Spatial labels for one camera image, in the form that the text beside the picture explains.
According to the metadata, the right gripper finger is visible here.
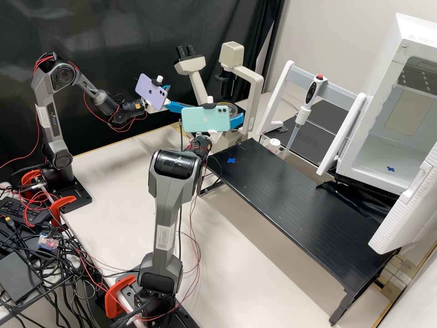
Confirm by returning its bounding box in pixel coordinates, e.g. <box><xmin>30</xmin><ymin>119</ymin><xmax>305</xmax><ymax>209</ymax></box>
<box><xmin>230</xmin><ymin>112</ymin><xmax>245</xmax><ymax>132</ymax></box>

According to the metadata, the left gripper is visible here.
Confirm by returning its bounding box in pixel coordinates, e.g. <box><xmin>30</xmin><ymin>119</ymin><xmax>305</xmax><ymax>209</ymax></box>
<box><xmin>147</xmin><ymin>85</ymin><xmax>199</xmax><ymax>114</ymax></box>

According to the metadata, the cream microscope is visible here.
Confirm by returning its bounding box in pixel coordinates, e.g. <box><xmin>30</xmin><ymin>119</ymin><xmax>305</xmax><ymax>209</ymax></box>
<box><xmin>173</xmin><ymin>41</ymin><xmax>265</xmax><ymax>153</ymax></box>

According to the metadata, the black platform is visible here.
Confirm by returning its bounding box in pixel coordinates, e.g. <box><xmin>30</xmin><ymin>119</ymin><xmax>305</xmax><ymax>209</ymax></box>
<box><xmin>199</xmin><ymin>138</ymin><xmax>402</xmax><ymax>325</ymax></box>
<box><xmin>259</xmin><ymin>97</ymin><xmax>352</xmax><ymax>171</ymax></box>

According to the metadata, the pipette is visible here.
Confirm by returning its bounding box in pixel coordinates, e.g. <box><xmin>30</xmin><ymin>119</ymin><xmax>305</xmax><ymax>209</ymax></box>
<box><xmin>283</xmin><ymin>73</ymin><xmax>328</xmax><ymax>154</ymax></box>

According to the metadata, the white pipette stand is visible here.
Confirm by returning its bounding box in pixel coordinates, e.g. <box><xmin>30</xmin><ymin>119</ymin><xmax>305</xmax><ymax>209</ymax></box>
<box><xmin>256</xmin><ymin>60</ymin><xmax>368</xmax><ymax>177</ymax></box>

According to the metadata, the white incubator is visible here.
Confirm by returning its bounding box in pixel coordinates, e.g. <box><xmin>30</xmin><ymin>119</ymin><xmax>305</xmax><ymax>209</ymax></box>
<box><xmin>336</xmin><ymin>12</ymin><xmax>437</xmax><ymax>196</ymax></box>

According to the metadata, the orange clamp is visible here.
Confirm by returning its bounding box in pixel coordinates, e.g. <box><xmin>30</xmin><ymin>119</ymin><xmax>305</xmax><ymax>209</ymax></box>
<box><xmin>20</xmin><ymin>170</ymin><xmax>46</xmax><ymax>193</ymax></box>
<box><xmin>49</xmin><ymin>195</ymin><xmax>78</xmax><ymax>227</ymax></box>
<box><xmin>104</xmin><ymin>275</ymin><xmax>138</xmax><ymax>319</ymax></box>

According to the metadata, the black power adapter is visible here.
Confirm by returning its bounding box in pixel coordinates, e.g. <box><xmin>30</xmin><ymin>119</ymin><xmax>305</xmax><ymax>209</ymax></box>
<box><xmin>0</xmin><ymin>196</ymin><xmax>46</xmax><ymax>227</ymax></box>

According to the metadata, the small circuit board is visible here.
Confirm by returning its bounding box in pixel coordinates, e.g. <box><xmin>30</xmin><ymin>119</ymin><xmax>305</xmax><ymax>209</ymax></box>
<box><xmin>36</xmin><ymin>232</ymin><xmax>61</xmax><ymax>251</ymax></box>

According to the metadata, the incubator door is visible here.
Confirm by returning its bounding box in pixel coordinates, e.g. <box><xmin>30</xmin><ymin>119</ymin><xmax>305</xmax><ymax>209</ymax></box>
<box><xmin>368</xmin><ymin>140</ymin><xmax>437</xmax><ymax>255</ymax></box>

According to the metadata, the black box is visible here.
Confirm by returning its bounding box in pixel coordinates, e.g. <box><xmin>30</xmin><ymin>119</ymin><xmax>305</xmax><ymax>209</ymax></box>
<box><xmin>0</xmin><ymin>252</ymin><xmax>44</xmax><ymax>304</ymax></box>

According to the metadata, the left wrist camera phone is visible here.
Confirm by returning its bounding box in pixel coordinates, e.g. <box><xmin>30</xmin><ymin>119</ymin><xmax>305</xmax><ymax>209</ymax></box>
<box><xmin>135</xmin><ymin>73</ymin><xmax>171</xmax><ymax>113</ymax></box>

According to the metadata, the wrist camera phone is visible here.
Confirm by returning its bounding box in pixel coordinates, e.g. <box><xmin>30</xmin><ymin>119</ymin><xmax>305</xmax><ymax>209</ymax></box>
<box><xmin>135</xmin><ymin>73</ymin><xmax>171</xmax><ymax>113</ymax></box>
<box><xmin>180</xmin><ymin>97</ymin><xmax>231</xmax><ymax>144</ymax></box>

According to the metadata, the right wrist camera phone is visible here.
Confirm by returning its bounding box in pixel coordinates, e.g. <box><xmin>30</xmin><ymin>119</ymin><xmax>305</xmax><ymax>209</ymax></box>
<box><xmin>180</xmin><ymin>97</ymin><xmax>231</xmax><ymax>144</ymax></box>

